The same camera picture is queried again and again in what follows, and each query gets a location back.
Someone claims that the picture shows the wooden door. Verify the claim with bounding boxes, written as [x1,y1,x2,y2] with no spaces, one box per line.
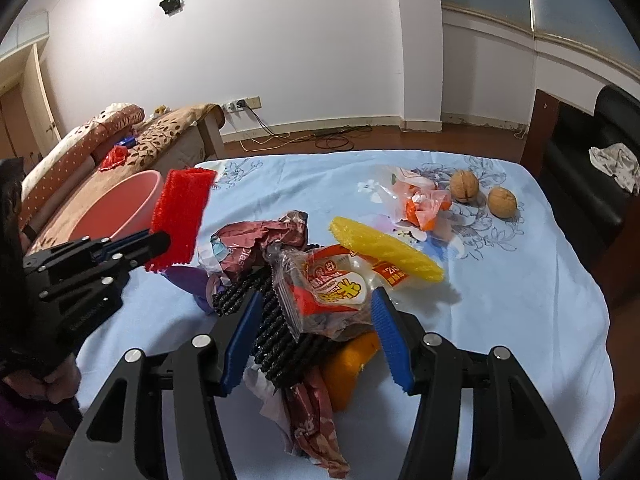
[0,42,63,161]

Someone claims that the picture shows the red foam net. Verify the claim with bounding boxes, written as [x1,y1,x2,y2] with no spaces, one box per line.
[145,167,218,276]

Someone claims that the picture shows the pink plastic bucket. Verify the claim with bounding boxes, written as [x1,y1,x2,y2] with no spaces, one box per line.
[67,170,163,248]

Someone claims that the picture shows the wall power socket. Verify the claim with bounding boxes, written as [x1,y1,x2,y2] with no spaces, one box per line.
[223,96,262,112]

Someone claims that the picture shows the black foam net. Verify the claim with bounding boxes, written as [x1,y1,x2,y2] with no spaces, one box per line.
[210,267,341,391]

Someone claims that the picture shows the folded dotted quilt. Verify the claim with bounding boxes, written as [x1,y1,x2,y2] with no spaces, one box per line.
[20,102,146,226]

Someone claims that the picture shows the white crumpled cloth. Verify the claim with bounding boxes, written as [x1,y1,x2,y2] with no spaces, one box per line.
[588,143,640,193]

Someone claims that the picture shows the orange peel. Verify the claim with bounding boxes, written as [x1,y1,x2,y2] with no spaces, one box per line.
[320,331,382,413]

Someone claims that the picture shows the red plastic bag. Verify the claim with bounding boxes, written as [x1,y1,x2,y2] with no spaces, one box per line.
[98,144,130,172]

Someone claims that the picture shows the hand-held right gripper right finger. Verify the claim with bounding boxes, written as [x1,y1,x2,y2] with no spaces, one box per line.
[370,287,591,480]

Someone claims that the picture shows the yellow foam net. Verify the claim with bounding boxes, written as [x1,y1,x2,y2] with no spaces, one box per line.
[328,216,446,286]

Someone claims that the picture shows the walnut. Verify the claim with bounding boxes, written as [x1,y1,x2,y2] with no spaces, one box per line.
[487,186,518,219]
[450,170,481,204]

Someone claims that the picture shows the bed with brown leaf blanket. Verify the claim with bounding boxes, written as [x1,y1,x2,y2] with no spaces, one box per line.
[20,104,226,256]

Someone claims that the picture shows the maroon and white wrapper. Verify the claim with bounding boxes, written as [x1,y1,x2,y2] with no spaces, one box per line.
[245,365,351,480]

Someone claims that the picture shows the black floor cables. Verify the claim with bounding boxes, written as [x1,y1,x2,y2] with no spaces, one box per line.
[240,105,373,152]

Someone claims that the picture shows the blue floral tablecloth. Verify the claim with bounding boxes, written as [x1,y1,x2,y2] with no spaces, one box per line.
[65,150,618,480]

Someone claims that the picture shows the clear packet with orange contents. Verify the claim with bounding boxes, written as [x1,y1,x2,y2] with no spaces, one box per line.
[370,165,453,233]

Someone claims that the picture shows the person's left hand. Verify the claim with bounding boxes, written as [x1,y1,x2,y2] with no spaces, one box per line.
[42,355,83,403]

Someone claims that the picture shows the purple plastic scrap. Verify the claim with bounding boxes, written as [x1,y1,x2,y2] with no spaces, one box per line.
[165,265,221,316]

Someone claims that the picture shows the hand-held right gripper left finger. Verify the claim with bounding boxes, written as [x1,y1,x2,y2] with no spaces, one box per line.
[57,290,266,480]

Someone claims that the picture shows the black leather wooden chair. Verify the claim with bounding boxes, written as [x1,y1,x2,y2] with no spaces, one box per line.
[520,85,640,306]

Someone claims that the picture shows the clear red-printed snack wrapper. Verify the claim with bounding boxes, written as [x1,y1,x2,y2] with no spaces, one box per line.
[272,245,421,341]

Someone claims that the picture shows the white cable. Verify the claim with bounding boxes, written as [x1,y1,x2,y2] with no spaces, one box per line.
[222,110,291,154]

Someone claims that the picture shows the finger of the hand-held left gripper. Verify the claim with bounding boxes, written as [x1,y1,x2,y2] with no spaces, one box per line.
[35,232,172,306]
[22,231,151,273]

